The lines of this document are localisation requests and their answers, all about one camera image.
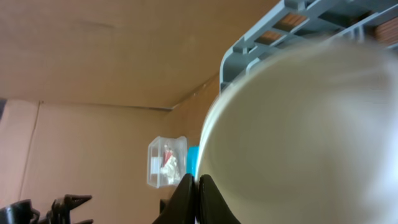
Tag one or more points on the pale green bowl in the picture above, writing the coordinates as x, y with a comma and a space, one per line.
308, 136

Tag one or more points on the clear plastic bin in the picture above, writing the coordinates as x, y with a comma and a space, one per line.
154, 161

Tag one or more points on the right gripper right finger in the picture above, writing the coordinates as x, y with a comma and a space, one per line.
212, 207

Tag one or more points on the red snack wrapper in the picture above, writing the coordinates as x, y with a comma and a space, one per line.
167, 154

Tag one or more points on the white napkin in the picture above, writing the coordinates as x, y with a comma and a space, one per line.
171, 171

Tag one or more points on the grey dishwasher rack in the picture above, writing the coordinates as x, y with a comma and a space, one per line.
289, 22

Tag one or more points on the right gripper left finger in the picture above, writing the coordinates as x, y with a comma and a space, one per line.
181, 207

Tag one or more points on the teal plastic serving tray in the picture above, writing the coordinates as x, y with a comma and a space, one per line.
191, 160

